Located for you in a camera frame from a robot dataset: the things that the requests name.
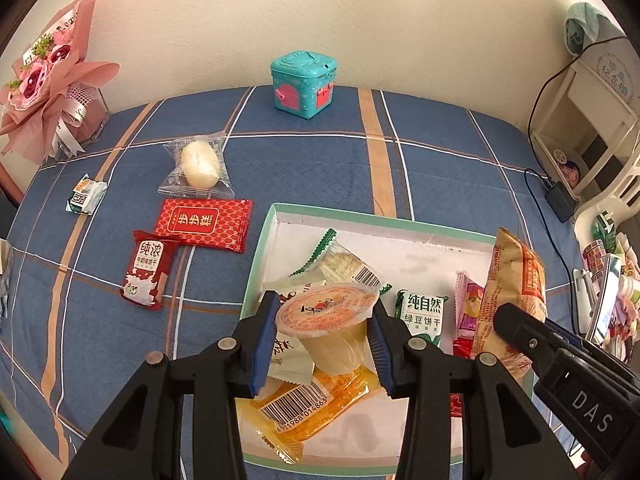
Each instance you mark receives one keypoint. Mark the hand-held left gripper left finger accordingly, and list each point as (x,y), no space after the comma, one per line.
(262,355)

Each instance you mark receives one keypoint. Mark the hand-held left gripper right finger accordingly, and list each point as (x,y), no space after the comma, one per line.
(380,355)

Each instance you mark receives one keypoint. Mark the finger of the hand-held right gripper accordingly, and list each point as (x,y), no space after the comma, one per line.
(562,329)
(525,332)

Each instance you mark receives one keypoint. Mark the white packet with red print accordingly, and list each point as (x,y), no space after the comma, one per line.
(292,360)

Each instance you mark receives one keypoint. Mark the orange tan snack packet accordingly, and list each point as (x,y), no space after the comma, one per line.
(515,285)

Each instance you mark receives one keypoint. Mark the yellow jelly cup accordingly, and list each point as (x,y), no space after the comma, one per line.
(325,310)

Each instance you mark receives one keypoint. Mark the yellow clear snack packet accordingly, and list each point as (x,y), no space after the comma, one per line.
(310,410)

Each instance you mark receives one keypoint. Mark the green-rimmed white cardboard box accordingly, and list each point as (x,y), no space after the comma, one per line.
(400,255)

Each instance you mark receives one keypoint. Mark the large green white biscuit packet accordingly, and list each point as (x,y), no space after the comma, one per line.
(420,310)

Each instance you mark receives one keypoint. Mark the pink snack packet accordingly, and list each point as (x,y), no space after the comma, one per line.
(467,310)

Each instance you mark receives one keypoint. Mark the shiny red packet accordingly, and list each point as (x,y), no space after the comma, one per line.
(462,347)

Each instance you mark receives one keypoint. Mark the green-edged clear cracker packet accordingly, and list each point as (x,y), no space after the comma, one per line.
(342,262)

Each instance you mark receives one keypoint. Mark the black charger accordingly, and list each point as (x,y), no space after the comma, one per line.
(560,202)

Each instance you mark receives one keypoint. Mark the dark red milk biscuit packet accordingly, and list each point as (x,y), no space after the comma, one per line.
(147,272)

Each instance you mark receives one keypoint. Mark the white plastic rack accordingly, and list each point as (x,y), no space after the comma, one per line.
(610,195)

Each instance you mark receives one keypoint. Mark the red patterned flat packet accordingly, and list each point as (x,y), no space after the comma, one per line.
(202,222)

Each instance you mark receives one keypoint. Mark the round pink tin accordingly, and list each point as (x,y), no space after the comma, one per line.
(567,170)

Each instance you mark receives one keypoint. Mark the blue plaid cloth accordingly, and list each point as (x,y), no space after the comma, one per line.
(300,160)

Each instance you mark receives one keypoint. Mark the clear packet with white pastry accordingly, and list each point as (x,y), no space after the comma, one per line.
(199,165)

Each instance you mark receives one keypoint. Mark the cream wooden shelf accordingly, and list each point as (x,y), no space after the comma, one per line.
(585,95)

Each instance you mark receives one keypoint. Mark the small green white biscuit packet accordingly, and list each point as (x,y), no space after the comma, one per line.
(86,195)

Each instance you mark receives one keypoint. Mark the blue white striped snack packet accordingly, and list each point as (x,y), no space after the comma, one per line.
(5,285)

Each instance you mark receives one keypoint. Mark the teal toy box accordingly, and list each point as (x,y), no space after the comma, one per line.
(305,80)

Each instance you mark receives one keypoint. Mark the clear pink bouquet box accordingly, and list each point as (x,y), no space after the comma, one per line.
(92,120)

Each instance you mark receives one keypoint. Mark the teal cloth bag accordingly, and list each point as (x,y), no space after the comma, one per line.
(580,27)

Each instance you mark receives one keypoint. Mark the pink paper flower bouquet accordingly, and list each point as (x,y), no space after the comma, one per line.
(50,90)

